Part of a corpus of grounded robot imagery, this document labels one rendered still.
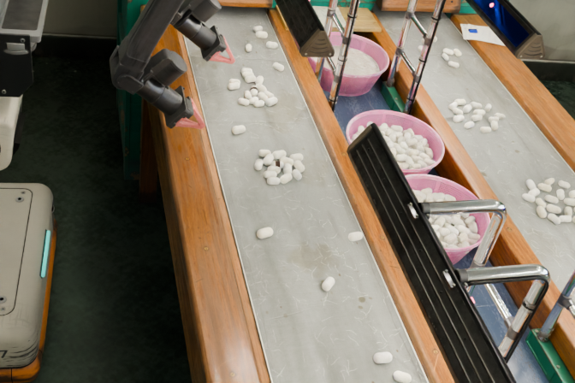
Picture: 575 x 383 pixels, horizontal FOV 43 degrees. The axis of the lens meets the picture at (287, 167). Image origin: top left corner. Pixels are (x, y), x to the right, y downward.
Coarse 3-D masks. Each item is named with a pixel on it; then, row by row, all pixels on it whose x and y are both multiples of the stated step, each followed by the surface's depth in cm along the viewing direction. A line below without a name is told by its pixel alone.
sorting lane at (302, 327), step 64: (192, 64) 215; (256, 64) 220; (256, 128) 195; (256, 192) 174; (320, 192) 178; (256, 256) 158; (320, 256) 161; (256, 320) 144; (320, 320) 147; (384, 320) 150
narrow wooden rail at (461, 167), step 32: (384, 32) 243; (416, 96) 215; (416, 128) 214; (448, 128) 204; (448, 160) 196; (480, 192) 184; (512, 224) 176; (512, 256) 168; (512, 288) 169; (544, 320) 157
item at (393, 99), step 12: (444, 0) 192; (408, 12) 211; (408, 24) 213; (432, 24) 197; (432, 36) 199; (396, 48) 219; (396, 60) 220; (408, 60) 214; (420, 60) 204; (396, 72) 223; (420, 72) 206; (384, 84) 228; (384, 96) 228; (396, 96) 223; (408, 96) 212; (396, 108) 220; (408, 108) 214
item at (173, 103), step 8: (168, 88) 168; (176, 88) 175; (184, 88) 175; (160, 96) 167; (168, 96) 168; (176, 96) 170; (184, 96) 172; (152, 104) 169; (160, 104) 168; (168, 104) 168; (176, 104) 170; (184, 104) 169; (168, 112) 170; (176, 112) 170; (184, 112) 168; (168, 120) 171; (176, 120) 169
